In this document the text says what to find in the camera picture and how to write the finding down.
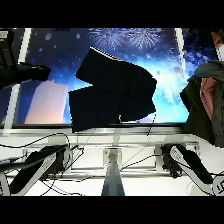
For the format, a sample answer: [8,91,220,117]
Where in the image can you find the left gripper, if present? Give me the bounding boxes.
[19,63,53,83]

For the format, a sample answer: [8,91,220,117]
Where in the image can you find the black pants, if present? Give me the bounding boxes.
[67,46,158,133]

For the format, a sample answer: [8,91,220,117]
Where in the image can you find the dark green garment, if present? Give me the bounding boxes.
[179,60,224,148]

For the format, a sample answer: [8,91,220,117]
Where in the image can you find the pink garment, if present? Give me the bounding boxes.
[199,76,218,122]

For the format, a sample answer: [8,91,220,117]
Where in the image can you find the red-brown garment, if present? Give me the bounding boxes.
[211,28,224,62]

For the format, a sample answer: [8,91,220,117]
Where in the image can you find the black cable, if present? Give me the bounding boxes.
[0,132,73,158]
[119,111,158,169]
[39,176,86,197]

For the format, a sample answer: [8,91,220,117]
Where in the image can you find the silver frame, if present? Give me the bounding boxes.
[0,124,224,197]

